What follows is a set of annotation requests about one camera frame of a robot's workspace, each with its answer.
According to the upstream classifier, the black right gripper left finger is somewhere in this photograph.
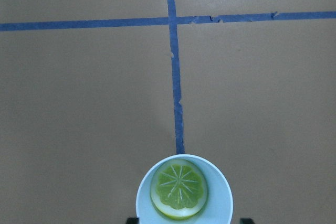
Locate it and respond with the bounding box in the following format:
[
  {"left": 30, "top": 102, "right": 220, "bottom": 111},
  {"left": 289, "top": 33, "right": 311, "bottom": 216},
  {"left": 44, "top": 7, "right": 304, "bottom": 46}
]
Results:
[{"left": 126, "top": 217, "right": 139, "bottom": 224}]

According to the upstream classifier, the yellow lemon slice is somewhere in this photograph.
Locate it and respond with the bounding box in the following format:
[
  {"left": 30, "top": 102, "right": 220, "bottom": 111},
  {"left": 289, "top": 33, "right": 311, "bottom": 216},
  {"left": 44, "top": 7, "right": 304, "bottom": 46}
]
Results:
[{"left": 150, "top": 158, "right": 208, "bottom": 220}]

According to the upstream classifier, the blue paper cup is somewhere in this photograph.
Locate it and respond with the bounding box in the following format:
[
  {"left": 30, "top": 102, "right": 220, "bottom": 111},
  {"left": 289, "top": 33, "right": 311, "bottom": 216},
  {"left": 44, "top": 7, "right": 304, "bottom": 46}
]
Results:
[{"left": 135, "top": 154, "right": 233, "bottom": 223}]

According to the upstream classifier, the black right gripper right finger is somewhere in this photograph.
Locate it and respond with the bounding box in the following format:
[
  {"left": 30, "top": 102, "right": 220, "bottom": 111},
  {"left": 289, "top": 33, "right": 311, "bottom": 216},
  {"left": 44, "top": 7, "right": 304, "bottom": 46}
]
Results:
[{"left": 239, "top": 218, "right": 252, "bottom": 224}]

